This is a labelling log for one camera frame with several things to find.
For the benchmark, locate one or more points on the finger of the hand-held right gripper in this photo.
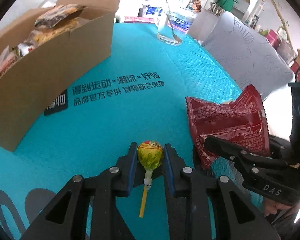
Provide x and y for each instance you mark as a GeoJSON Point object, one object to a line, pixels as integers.
{"type": "Point", "coordinates": [227, 150]}
{"type": "Point", "coordinates": [278, 143]}

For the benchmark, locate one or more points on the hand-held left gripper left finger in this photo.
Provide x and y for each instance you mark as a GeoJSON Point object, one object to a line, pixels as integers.
{"type": "Point", "coordinates": [133, 165]}

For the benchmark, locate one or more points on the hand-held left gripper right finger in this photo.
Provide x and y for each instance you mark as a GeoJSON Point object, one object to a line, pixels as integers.
{"type": "Point", "coordinates": [168, 165]}

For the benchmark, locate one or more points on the yellow green lollipop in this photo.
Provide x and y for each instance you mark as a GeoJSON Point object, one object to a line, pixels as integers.
{"type": "Point", "coordinates": [150, 153]}

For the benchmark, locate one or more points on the dark red snack packet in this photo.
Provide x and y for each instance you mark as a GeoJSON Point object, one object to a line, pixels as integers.
{"type": "Point", "coordinates": [225, 115]}

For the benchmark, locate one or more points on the brown cardboard box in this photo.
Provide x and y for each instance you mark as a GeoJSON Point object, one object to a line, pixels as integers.
{"type": "Point", "coordinates": [52, 80]}

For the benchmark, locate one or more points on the silver foil snack packet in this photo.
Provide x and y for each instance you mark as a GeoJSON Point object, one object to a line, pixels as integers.
{"type": "Point", "coordinates": [26, 47]}

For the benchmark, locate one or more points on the seaweed snack packet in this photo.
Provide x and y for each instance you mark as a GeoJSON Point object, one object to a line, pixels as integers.
{"type": "Point", "coordinates": [57, 15]}

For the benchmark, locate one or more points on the person's right hand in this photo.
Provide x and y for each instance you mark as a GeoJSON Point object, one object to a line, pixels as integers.
{"type": "Point", "coordinates": [277, 207]}

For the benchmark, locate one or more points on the grey leaf pattern chair cover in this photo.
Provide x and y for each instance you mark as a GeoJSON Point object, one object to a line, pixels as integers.
{"type": "Point", "coordinates": [240, 55]}

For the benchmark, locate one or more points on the pink gift box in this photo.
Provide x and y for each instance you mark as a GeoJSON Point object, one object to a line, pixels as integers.
{"type": "Point", "coordinates": [272, 37]}

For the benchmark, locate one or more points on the metal spoon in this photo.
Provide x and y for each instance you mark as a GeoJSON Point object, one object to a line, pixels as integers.
{"type": "Point", "coordinates": [176, 38]}

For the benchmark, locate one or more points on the clear drinking glass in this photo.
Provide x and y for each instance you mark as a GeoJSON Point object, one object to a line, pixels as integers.
{"type": "Point", "coordinates": [165, 33]}

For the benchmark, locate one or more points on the green tote bag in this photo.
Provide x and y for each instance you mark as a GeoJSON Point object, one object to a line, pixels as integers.
{"type": "Point", "coordinates": [226, 2]}

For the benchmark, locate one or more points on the printed tote bag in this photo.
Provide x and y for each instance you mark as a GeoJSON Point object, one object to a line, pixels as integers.
{"type": "Point", "coordinates": [196, 3]}

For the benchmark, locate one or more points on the blue tissue pack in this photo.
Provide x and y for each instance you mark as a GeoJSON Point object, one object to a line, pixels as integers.
{"type": "Point", "coordinates": [152, 10]}

